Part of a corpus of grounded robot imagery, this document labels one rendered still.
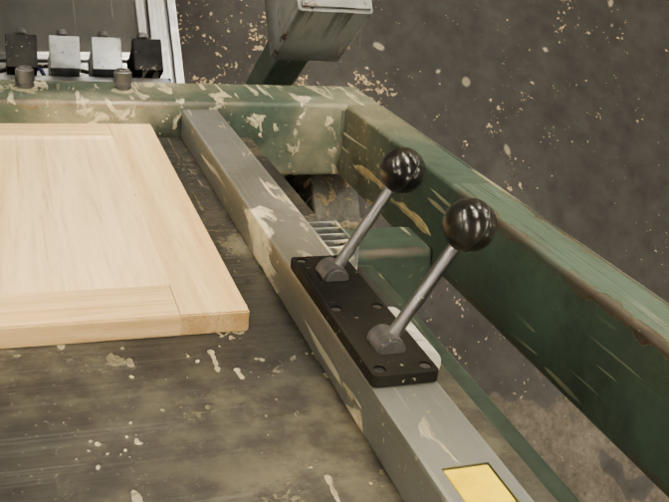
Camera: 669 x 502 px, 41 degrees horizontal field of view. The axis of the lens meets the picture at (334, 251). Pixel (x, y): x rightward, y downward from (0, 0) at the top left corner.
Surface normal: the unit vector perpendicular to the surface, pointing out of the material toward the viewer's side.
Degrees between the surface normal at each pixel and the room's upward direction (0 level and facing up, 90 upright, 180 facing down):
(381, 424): 90
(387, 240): 52
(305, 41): 90
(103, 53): 0
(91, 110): 38
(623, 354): 90
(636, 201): 0
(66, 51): 0
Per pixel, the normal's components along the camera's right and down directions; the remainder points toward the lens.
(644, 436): -0.94, 0.04
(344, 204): 0.32, -0.25
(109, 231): 0.10, -0.92
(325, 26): 0.12, 0.97
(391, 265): 0.33, 0.40
